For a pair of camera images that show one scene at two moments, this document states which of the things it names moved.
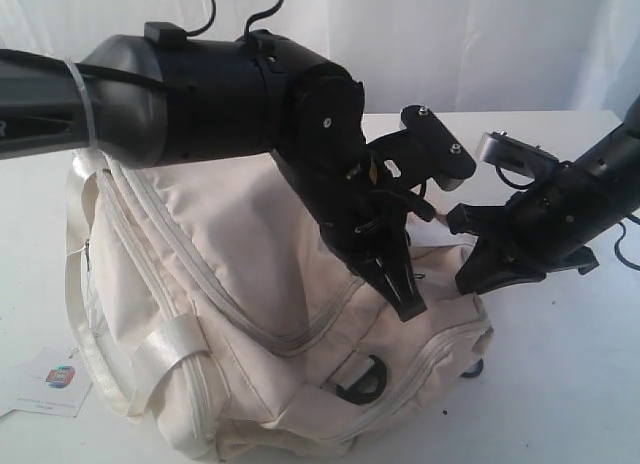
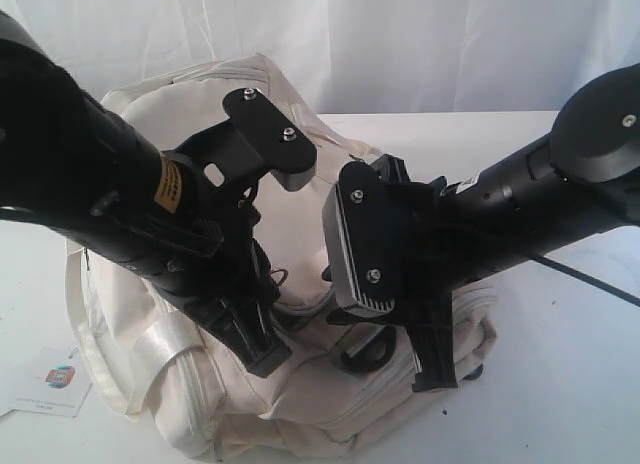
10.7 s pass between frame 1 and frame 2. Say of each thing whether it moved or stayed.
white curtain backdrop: stayed
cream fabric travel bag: stayed
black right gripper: moved
